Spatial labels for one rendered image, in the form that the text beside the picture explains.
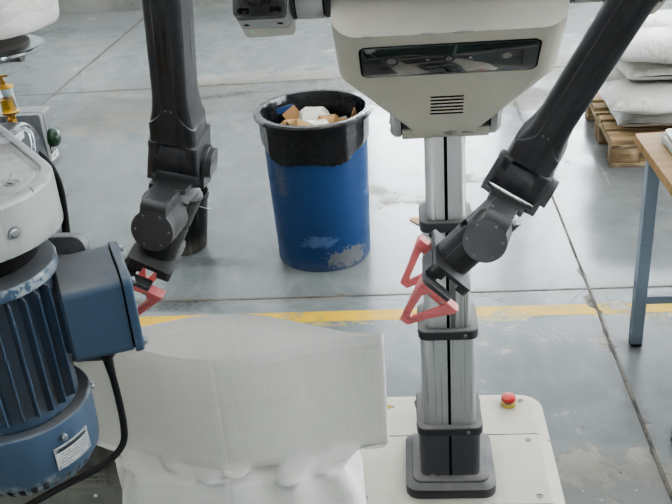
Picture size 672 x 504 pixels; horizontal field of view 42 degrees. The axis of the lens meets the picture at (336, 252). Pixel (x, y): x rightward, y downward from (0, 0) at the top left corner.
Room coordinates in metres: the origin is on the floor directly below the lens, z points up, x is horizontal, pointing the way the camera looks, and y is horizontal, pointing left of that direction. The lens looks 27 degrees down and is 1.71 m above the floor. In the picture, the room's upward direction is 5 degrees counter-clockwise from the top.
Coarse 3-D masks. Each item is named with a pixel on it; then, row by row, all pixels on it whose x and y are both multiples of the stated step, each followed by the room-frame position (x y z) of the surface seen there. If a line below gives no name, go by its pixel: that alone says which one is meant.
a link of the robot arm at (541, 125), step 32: (608, 0) 0.93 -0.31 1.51; (640, 0) 0.91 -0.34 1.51; (608, 32) 0.94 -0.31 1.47; (576, 64) 0.96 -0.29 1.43; (608, 64) 0.95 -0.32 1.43; (576, 96) 0.97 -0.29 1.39; (544, 128) 1.00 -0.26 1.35; (512, 160) 1.03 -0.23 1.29; (544, 160) 1.01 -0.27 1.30; (512, 192) 1.04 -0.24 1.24
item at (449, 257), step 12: (456, 228) 1.07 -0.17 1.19; (432, 240) 1.09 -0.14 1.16; (444, 240) 1.07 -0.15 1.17; (456, 240) 1.05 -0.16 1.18; (444, 252) 1.05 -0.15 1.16; (456, 252) 1.04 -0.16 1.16; (444, 264) 1.03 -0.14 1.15; (456, 264) 1.04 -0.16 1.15; (468, 264) 1.04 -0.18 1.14; (456, 276) 1.02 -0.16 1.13; (468, 276) 1.05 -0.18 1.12; (456, 288) 1.02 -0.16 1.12; (468, 288) 1.02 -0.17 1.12
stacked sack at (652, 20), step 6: (660, 12) 4.62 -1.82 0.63; (666, 12) 4.62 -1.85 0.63; (648, 18) 4.51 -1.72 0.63; (654, 18) 4.50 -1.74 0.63; (660, 18) 4.50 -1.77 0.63; (666, 18) 4.50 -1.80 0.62; (648, 24) 4.44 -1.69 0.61; (654, 24) 4.44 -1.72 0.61; (660, 24) 4.43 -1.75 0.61; (666, 24) 4.43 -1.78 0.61
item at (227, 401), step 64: (192, 320) 1.15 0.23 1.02; (256, 320) 1.15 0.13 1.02; (128, 384) 1.09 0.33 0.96; (192, 384) 1.04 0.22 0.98; (256, 384) 1.03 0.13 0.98; (320, 384) 1.05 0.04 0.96; (384, 384) 1.06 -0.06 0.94; (128, 448) 1.10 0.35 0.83; (192, 448) 1.05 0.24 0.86; (256, 448) 1.03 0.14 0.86; (320, 448) 1.05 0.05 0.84
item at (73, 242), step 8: (64, 232) 0.87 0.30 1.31; (72, 232) 0.87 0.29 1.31; (56, 240) 0.86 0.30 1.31; (64, 240) 0.86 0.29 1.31; (72, 240) 0.86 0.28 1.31; (80, 240) 0.86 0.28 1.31; (56, 248) 0.86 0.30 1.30; (64, 248) 0.86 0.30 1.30; (72, 248) 0.86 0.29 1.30; (80, 248) 0.86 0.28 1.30; (88, 248) 0.87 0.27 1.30; (88, 360) 0.86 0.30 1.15; (96, 360) 0.86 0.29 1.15
